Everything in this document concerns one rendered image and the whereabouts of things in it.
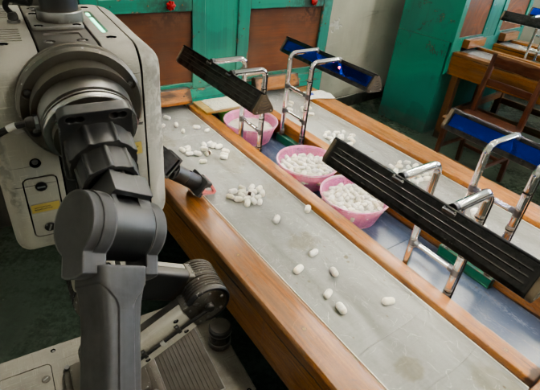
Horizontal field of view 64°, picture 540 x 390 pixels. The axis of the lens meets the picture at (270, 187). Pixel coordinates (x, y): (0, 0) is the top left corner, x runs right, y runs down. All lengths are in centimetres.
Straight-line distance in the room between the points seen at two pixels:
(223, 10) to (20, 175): 168
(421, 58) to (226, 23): 235
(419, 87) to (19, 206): 384
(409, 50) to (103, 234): 396
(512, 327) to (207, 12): 177
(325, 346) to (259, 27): 172
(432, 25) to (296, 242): 305
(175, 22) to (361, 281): 143
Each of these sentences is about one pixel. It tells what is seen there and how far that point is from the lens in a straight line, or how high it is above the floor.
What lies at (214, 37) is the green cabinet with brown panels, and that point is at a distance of 227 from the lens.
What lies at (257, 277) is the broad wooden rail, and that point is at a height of 76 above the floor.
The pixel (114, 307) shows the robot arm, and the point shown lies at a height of 127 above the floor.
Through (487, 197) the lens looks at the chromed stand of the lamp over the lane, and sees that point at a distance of 115.
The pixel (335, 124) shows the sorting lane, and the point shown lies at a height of 74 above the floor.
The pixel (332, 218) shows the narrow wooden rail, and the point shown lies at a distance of 151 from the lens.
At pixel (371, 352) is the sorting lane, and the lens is 118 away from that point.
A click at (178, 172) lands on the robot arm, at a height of 89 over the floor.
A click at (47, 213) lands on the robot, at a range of 77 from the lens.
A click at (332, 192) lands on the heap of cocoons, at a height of 74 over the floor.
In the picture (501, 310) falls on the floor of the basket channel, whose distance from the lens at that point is 154.
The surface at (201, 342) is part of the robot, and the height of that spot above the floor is 47.
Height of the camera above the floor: 164
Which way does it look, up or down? 33 degrees down
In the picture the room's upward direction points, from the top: 6 degrees clockwise
